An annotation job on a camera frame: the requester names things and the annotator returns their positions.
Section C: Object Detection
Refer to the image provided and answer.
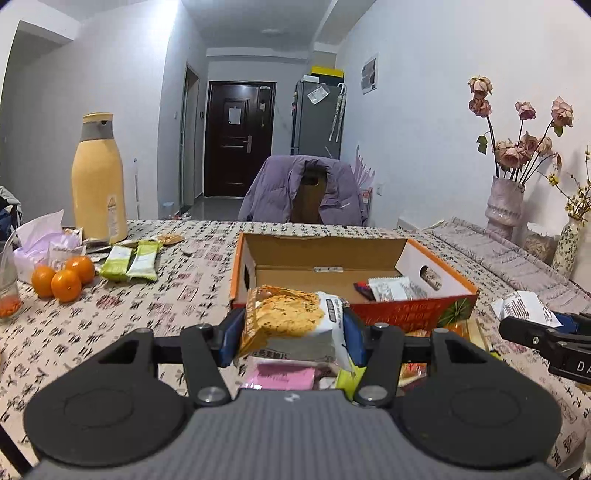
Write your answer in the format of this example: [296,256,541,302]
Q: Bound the wooden chair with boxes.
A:
[291,168,329,225]

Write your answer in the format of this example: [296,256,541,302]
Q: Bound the clear storage jar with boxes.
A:
[522,223,561,266]

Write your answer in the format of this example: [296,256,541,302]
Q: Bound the pink ceramic vase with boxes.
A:
[485,175,525,241]

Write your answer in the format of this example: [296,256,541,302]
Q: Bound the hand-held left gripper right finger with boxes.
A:
[344,308,498,409]

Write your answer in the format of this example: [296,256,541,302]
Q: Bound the yellow flower branches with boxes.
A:
[547,148,591,227]

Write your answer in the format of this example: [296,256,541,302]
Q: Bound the white oat crisp packet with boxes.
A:
[238,285,354,372]

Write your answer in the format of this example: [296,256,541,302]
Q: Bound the green and white snack packet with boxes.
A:
[99,244,136,282]
[126,240,162,281]

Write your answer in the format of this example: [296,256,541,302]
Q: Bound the pile of clothes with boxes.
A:
[0,186,23,241]

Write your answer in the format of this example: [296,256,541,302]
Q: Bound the dried pink rose bouquet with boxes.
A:
[467,75,574,185]

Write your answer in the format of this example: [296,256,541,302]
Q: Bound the purple padded jacket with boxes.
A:
[238,155,365,227]

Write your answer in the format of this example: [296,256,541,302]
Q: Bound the orange cardboard box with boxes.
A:
[230,232,479,334]

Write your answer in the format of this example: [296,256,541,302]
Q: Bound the white grey snack packet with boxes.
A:
[368,276,428,302]

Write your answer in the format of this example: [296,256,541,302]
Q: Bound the white purple small packet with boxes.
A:
[48,233,87,273]

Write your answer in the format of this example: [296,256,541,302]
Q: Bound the pink snack packet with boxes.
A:
[242,362,318,391]

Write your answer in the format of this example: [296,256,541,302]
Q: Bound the orange fruit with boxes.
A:
[66,255,96,284]
[51,269,82,303]
[31,265,57,298]

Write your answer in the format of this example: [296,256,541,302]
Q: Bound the folded patterned quilt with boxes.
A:
[422,217,591,315]

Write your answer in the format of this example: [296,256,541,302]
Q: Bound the lime green snack packet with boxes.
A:
[335,360,365,400]

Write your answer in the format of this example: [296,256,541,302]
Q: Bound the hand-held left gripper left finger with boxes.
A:
[95,308,247,408]

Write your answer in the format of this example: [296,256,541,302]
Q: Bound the grey interior door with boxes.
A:
[180,66,202,206]

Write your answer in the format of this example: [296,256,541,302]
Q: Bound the dark brown entrance door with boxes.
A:
[204,80,277,198]

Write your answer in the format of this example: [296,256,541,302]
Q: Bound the plastic bag with tissues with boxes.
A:
[13,210,86,282]

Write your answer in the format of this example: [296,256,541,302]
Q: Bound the yellow thermos bottle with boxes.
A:
[71,112,129,244]

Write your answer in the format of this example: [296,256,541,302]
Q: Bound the grey refrigerator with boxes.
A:
[291,76,345,160]

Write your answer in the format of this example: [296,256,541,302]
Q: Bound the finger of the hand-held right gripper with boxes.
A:
[499,316,575,358]
[553,312,591,335]

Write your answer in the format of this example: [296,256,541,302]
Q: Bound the orange snack packet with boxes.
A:
[399,362,428,387]

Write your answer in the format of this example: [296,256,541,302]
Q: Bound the clear plastic cup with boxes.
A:
[0,240,23,321]

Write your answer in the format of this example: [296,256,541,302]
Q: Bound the patterned slim vase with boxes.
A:
[551,218,583,278]

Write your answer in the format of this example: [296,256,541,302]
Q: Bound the wall fuse panel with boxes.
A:
[360,54,379,95]

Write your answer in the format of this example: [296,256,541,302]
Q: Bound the folded umbrella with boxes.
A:
[329,83,347,141]

